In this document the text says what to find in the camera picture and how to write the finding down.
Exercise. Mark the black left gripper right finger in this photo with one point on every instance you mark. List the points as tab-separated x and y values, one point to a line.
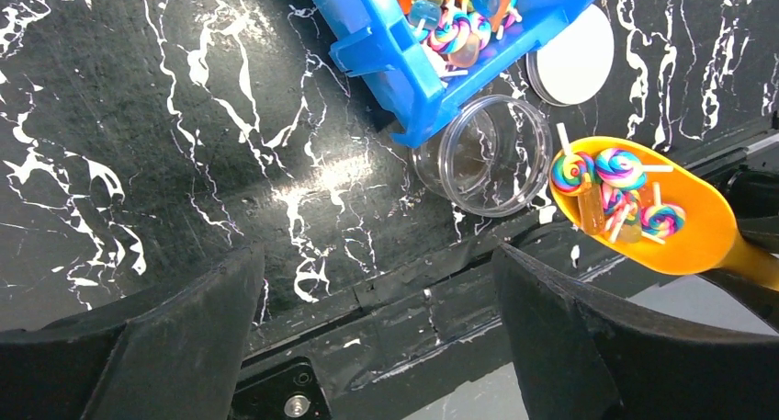
583	353

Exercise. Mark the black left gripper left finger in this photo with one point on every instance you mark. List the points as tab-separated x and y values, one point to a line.
172	351

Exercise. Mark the yellow plastic scoop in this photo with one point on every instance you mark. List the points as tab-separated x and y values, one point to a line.
648	208

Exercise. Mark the blue plastic candy bin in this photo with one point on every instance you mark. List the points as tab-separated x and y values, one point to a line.
374	41

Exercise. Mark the clear round plastic jar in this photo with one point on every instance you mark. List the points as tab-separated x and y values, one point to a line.
492	160

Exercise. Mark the white round jar lid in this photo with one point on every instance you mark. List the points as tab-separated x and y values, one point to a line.
573	67

